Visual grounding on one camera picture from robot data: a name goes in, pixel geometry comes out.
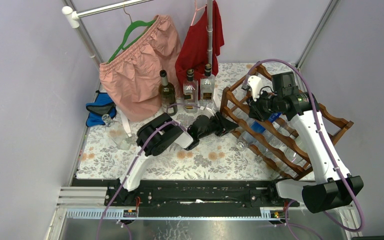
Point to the small clear glass bottle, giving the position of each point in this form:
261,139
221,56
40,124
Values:
239,115

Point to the blue black bag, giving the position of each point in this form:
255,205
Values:
103,104

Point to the clear square liquor bottle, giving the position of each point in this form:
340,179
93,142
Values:
190,92

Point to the dark green wine bottle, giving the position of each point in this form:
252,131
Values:
167,94

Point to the clear bottle black gold cap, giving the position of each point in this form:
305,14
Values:
207,85

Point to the metal clothes rail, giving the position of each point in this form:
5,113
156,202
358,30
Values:
101,29

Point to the clear glass flask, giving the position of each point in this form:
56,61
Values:
117,133

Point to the vertical metal pole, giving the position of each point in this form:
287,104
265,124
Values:
209,29

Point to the white fabric strip by rack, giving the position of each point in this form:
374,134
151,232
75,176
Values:
216,99

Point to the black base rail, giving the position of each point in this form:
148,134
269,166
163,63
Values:
190,198

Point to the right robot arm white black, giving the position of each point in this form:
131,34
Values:
334,186

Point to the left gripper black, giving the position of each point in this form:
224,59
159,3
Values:
222,124

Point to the wooden wine rack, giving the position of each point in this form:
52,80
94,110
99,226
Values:
230,101

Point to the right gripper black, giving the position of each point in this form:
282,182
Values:
254,111

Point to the pink skirt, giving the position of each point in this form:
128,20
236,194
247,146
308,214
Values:
132,79

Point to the small clear bottle bluish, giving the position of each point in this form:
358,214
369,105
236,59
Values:
281,167

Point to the clear glass wine bottle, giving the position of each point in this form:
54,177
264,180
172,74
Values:
286,129

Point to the red garment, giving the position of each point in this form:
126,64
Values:
194,52

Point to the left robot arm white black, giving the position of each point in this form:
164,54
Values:
160,133

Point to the pink clothes hanger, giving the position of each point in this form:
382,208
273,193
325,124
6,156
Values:
199,7

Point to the green clothes hanger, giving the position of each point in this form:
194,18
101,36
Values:
133,25

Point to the floral table mat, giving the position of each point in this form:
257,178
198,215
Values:
215,158

